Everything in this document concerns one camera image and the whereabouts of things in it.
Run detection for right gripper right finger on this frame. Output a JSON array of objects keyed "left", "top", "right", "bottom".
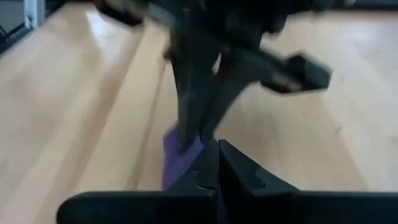
[{"left": 218, "top": 139, "right": 398, "bottom": 224}]

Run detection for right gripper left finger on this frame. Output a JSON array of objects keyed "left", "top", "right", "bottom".
[{"left": 55, "top": 139, "right": 220, "bottom": 224}]

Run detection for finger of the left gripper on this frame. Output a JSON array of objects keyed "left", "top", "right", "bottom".
[
  {"left": 200, "top": 49, "right": 333, "bottom": 144},
  {"left": 170, "top": 52, "right": 216, "bottom": 154}
]

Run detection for purple towel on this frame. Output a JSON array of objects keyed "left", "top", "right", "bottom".
[{"left": 161, "top": 122, "right": 206, "bottom": 191}]

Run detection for white upright post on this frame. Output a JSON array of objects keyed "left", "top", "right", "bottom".
[{"left": 24, "top": 0, "right": 46, "bottom": 29}]

